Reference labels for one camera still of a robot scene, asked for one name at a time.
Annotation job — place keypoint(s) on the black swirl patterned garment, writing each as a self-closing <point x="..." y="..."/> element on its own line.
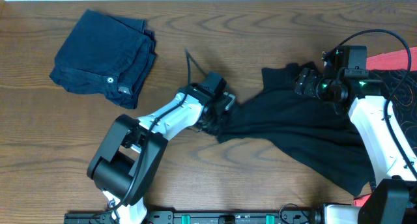
<point x="404" y="100"/>

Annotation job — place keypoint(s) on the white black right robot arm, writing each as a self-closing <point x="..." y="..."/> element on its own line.
<point x="354" y="93"/>

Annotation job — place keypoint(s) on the red cloth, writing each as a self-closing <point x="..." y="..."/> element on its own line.
<point x="396" y="60"/>

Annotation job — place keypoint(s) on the folded navy blue shorts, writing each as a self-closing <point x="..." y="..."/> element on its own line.
<point x="109" y="55"/>

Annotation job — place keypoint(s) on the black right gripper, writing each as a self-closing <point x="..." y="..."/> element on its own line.
<point x="307" y="81"/>

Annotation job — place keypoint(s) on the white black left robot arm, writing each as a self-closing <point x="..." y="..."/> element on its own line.
<point x="126" y="161"/>

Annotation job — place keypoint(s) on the black t-shirt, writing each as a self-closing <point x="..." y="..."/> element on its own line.
<point x="304" y="128"/>

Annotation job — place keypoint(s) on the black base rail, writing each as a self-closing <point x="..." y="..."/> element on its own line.
<point x="290" y="216"/>

